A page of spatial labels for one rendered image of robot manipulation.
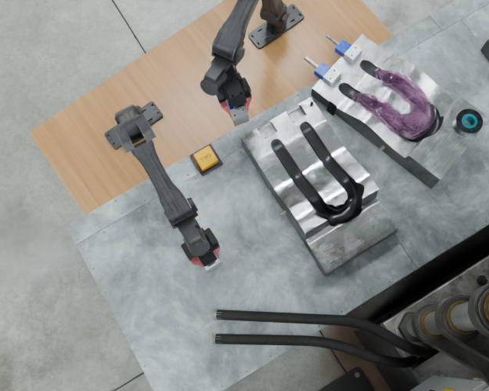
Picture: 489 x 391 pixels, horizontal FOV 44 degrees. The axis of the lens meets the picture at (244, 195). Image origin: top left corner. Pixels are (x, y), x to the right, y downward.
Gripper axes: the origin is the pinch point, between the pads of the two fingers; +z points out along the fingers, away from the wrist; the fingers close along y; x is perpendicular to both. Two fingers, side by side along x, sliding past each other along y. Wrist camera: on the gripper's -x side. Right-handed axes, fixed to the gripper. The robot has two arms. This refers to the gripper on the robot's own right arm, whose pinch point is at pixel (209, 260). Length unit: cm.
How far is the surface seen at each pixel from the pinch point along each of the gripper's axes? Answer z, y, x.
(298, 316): 11.0, 13.2, -27.3
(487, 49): -4, 114, 9
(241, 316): 9.9, -0.8, -17.3
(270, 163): -10.8, 31.9, 10.9
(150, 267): -0.5, -17.1, 10.2
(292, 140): -12.3, 41.8, 13.2
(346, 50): -19, 74, 29
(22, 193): 28, -58, 120
